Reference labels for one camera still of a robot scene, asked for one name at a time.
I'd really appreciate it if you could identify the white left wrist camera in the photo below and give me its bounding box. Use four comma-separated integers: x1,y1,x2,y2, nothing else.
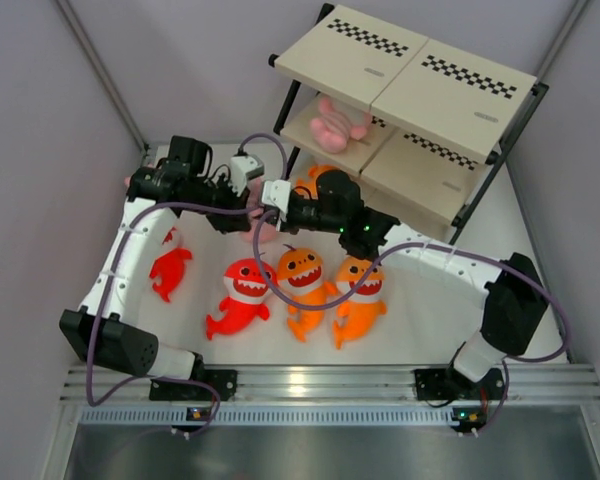
229,154,264,197

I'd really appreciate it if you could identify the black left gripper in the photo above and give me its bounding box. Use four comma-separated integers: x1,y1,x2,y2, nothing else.
183,173,250,235

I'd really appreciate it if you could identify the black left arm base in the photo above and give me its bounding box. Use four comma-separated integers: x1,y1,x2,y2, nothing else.
148,367,238,402

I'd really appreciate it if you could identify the orange shark plush right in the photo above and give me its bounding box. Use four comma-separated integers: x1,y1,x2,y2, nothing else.
332,256,387,349

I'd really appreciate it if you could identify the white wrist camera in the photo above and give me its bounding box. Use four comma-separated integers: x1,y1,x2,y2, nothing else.
229,154,264,197
260,179,292,220

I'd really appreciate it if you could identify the aluminium mounting rail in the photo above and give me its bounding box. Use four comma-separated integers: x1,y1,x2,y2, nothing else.
59,363,600,402

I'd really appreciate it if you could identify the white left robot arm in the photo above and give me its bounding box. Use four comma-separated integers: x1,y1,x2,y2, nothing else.
59,136,264,400

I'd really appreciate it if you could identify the grey slotted cable duct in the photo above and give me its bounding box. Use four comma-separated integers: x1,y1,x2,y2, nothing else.
80,405,460,426

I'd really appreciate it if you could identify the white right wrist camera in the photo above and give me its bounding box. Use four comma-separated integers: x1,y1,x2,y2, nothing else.
260,179,292,220

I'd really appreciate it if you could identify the red shark plush left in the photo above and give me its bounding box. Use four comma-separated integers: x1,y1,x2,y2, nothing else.
149,227,193,303

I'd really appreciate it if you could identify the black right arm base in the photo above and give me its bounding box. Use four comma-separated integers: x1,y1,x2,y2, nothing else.
414,367,505,403

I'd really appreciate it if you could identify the red shark plush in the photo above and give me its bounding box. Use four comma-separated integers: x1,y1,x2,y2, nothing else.
206,257,278,341
149,227,193,303

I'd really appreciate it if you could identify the beige three-tier shelf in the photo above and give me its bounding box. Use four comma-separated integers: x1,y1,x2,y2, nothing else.
269,4,548,243

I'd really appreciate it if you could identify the pink striped plush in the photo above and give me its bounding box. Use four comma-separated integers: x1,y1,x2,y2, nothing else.
124,164,155,188
247,179,263,216
240,214,279,245
309,95,373,154

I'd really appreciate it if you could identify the orange shark plush on shelf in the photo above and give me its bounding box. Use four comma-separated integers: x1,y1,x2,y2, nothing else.
295,165,337,197

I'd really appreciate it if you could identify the orange shark plush centre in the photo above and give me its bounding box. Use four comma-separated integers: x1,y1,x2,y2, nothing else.
277,244,337,342

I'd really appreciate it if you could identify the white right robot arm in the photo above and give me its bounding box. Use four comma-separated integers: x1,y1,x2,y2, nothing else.
261,170,548,397

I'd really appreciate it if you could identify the red shark plush centre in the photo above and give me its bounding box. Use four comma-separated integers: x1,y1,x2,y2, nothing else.
206,257,278,341

